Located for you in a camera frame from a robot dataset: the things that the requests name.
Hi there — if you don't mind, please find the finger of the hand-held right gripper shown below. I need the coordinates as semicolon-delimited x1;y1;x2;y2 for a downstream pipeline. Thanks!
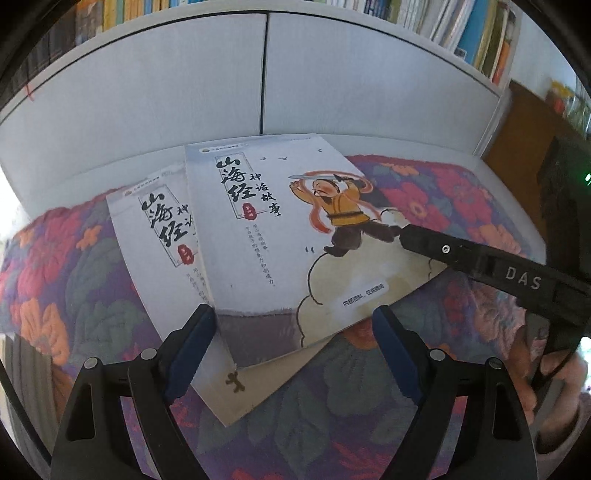
398;224;491;285

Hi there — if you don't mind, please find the row of thin colourful books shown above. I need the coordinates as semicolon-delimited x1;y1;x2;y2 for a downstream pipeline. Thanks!
332;0;518;86

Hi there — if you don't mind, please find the white calligraphy book beige base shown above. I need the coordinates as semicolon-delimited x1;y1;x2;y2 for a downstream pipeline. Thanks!
105;164;324;428

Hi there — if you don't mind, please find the person's right forearm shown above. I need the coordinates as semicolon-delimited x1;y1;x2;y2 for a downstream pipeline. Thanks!
538;392;591;457

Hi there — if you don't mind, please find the white calligraphy book swordsman picture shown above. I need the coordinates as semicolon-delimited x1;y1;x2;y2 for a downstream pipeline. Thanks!
185;134;451;370

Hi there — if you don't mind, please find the person's right hand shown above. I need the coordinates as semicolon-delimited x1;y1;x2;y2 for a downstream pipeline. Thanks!
512;318;589;408

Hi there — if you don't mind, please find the stack of books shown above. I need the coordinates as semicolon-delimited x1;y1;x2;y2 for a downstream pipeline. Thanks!
0;332;63;467

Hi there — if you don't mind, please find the brown wooden cabinet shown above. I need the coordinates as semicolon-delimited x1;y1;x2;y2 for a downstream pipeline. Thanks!
482;80;591;195

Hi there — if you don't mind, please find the jar with red label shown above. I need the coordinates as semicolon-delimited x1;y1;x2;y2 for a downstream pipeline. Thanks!
547;80;570;117

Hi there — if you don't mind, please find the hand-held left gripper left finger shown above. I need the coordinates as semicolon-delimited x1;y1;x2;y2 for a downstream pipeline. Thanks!
50;304;217;480

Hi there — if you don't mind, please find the green plant in glass vase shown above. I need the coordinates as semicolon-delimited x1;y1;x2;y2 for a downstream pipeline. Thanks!
568;83;591;134

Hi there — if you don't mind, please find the white bookshelf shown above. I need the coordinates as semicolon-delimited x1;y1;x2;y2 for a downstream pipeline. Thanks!
0;0;522;204

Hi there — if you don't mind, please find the row of black books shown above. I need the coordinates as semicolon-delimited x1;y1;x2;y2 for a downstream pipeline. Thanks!
18;9;105;79

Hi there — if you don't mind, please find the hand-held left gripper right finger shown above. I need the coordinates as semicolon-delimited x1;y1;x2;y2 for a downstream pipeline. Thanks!
372;305;539;480

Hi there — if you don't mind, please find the floral blanket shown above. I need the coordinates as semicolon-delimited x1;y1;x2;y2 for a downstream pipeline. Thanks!
0;154;548;480

